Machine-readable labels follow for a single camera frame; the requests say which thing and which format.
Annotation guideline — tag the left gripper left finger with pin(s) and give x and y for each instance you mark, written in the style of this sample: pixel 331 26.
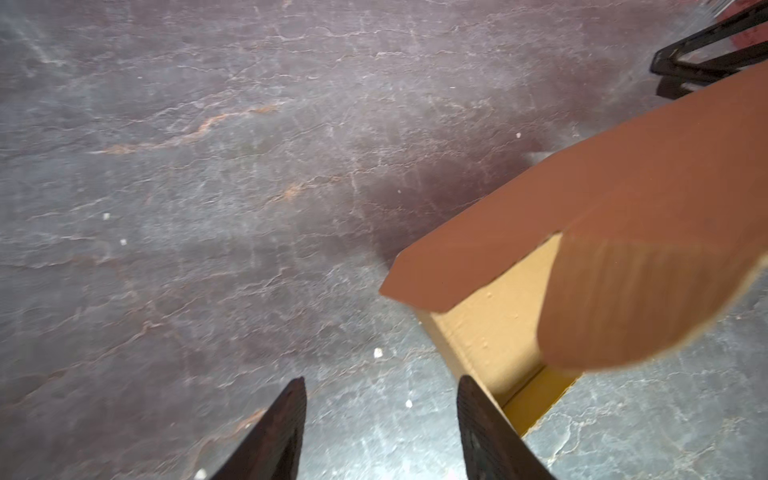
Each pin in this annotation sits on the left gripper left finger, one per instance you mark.
pixel 271 449

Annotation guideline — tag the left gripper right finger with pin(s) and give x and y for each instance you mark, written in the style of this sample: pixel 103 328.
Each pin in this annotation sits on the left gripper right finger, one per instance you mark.
pixel 492 449

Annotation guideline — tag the brown cardboard box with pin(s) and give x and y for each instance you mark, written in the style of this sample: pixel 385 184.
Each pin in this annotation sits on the brown cardboard box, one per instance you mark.
pixel 613 251

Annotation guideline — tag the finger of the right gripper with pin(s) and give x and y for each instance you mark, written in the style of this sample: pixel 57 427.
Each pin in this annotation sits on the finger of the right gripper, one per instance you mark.
pixel 736 41

